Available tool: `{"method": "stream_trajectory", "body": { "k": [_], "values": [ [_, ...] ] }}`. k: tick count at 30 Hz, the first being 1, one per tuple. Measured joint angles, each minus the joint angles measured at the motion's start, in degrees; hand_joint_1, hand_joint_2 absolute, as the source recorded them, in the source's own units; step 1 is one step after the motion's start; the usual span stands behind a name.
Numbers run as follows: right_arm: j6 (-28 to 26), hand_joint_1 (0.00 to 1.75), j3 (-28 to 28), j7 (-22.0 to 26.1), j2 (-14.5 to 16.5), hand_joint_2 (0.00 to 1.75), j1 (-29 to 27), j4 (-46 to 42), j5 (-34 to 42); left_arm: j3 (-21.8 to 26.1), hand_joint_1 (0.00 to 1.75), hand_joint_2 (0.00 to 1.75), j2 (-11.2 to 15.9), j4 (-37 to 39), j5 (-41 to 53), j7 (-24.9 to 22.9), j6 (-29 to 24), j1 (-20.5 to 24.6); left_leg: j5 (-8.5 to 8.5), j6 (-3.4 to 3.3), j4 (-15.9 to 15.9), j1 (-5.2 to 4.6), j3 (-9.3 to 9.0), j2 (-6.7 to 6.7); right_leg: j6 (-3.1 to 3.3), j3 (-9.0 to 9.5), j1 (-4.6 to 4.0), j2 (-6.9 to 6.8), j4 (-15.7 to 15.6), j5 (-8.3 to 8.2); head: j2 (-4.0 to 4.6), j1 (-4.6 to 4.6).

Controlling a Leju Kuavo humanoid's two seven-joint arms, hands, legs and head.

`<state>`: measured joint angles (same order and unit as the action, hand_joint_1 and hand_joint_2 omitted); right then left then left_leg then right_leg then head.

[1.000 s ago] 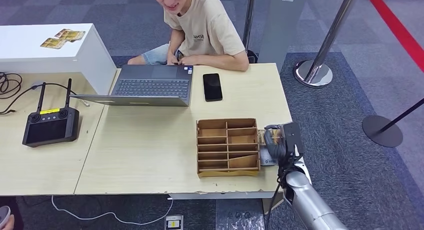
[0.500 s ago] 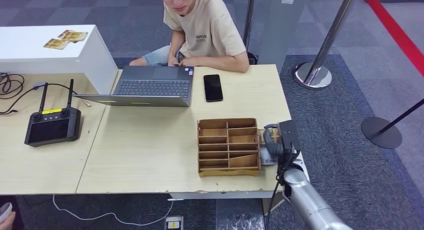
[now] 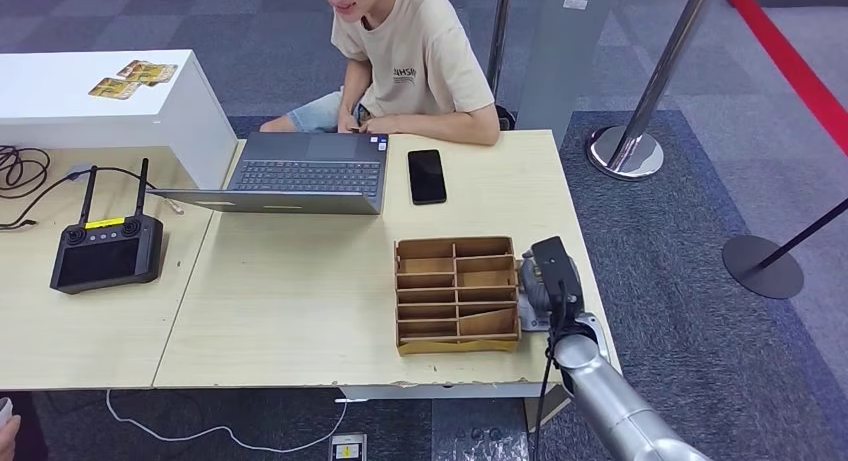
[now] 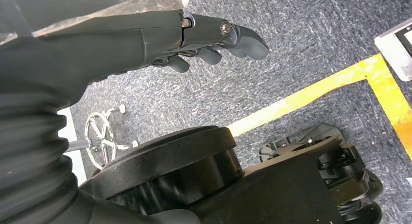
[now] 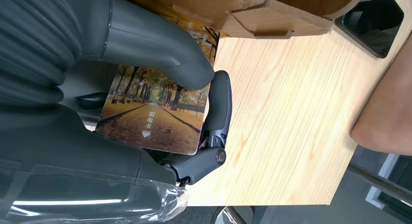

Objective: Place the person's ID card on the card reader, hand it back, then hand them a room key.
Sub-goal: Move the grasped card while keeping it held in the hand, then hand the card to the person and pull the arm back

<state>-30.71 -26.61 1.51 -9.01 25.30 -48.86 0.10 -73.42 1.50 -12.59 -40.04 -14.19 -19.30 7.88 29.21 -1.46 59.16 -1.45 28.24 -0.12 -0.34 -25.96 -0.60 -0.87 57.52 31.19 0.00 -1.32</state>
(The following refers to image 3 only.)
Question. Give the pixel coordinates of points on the white cabinet box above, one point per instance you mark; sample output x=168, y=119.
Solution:
x=182, y=130

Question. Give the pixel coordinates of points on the person's left forearm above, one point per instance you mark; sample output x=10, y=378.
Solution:
x=450, y=127

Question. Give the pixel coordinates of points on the person's right hand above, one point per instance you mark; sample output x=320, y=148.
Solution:
x=349, y=122

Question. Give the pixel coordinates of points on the yellow patterned card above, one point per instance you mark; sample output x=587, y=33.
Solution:
x=157, y=73
x=132, y=66
x=112, y=89

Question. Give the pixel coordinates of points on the person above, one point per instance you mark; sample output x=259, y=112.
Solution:
x=417, y=60

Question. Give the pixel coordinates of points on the floor hatch with plastic film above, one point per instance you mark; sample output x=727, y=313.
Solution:
x=477, y=431

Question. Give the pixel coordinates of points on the black remote controller with antennas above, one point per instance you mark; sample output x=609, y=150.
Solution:
x=102, y=260

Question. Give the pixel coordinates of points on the wooden card organizer tray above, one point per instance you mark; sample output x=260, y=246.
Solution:
x=424, y=266

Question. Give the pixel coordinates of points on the black stanchion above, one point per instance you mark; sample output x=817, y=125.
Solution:
x=762, y=269

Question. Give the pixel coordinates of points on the wooden table leg panel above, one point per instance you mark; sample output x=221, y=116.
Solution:
x=540, y=412

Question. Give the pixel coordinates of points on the grey kiosk stand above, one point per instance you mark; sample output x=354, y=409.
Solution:
x=563, y=47

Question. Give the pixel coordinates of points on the red barrier belt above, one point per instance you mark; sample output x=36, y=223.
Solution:
x=788, y=57

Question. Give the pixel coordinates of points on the black smartphone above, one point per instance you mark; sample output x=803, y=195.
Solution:
x=426, y=176

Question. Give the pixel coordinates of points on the chrome post with black base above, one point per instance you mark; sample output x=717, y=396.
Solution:
x=500, y=34

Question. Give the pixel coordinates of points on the floor power socket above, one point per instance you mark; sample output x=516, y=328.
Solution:
x=348, y=449

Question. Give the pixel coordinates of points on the grey open laptop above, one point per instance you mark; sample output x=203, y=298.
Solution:
x=308, y=175

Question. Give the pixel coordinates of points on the bystander person's hand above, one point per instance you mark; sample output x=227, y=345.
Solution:
x=8, y=438

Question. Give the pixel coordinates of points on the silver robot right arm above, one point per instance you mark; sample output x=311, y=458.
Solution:
x=609, y=405

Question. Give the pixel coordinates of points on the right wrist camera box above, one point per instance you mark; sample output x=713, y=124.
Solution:
x=553, y=272

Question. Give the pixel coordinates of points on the person's left hand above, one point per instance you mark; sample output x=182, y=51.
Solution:
x=379, y=125

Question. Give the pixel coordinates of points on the chrome stanchion with chrome base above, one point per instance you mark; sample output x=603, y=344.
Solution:
x=624, y=153

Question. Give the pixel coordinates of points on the person's right forearm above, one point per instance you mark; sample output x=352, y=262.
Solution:
x=354, y=87

